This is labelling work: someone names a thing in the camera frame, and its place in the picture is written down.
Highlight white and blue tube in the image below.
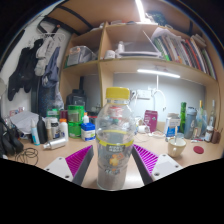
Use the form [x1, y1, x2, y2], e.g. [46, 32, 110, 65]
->
[30, 119, 41, 147]

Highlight hanging dark clothes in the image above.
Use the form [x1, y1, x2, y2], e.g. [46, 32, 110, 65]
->
[6, 33, 65, 118]

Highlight clear glass bottle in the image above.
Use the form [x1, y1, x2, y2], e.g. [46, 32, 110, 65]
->
[209, 99, 217, 128]

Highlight clear yellow-capped drink bottle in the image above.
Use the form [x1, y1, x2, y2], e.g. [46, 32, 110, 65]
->
[95, 86, 137, 191]

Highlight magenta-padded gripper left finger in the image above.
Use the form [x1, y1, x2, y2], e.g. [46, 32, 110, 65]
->
[43, 144, 95, 187]

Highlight dark green glass bottle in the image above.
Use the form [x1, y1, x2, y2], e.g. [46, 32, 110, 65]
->
[179, 101, 188, 134]

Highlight grey water bottle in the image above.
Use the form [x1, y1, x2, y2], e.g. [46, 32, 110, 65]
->
[184, 106, 198, 140]

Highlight magenta box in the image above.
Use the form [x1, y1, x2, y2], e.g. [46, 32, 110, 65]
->
[143, 109, 159, 133]

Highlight black cable coil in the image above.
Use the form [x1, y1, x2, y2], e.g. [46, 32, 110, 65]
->
[14, 147, 40, 165]

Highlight green canister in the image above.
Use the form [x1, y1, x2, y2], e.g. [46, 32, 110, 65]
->
[67, 104, 86, 139]

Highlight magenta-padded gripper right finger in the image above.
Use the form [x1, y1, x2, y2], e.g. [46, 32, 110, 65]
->
[131, 143, 184, 185]

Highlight spoon in cream mug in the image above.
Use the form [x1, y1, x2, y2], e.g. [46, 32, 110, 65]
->
[172, 124, 179, 144]

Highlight white wall socket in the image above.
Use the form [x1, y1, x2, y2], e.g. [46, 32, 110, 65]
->
[135, 89, 153, 101]

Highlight wooden shelf unit with books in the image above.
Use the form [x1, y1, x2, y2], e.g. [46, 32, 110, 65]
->
[46, 0, 221, 104]

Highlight white desk lamp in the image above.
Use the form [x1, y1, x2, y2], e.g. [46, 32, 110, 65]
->
[151, 74, 168, 113]

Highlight yellow-capped glass bottle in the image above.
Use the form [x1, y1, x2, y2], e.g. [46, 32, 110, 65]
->
[197, 99, 205, 136]

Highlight black bottle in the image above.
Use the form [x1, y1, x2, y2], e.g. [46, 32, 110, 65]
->
[37, 114, 48, 145]

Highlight blue and white carton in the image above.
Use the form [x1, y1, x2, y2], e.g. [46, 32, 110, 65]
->
[165, 112, 181, 138]

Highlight small blue and white box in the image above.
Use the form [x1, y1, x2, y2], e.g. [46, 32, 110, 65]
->
[80, 122, 97, 142]

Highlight flat round red coaster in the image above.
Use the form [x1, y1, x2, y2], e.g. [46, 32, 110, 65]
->
[193, 145, 205, 155]

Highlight cream ceramic mug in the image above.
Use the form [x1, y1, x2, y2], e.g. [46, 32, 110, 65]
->
[167, 137, 188, 158]

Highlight silver metal bottle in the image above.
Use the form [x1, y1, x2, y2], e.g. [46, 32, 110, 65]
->
[43, 137, 68, 151]

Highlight white bottle with orange cap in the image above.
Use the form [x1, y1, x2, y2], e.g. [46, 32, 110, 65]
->
[59, 118, 70, 141]

